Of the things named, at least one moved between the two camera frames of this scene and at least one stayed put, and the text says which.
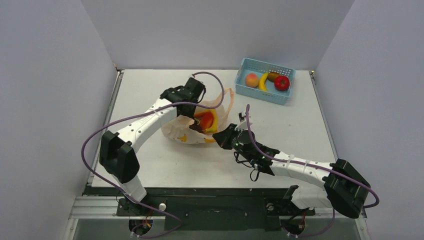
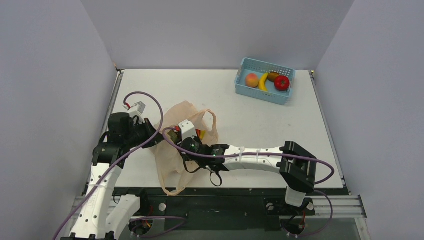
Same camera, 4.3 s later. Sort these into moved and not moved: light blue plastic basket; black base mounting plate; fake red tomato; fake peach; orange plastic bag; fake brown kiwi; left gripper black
Moved: orange plastic bag; left gripper black
Not moved: fake red tomato; light blue plastic basket; fake brown kiwi; black base mounting plate; fake peach
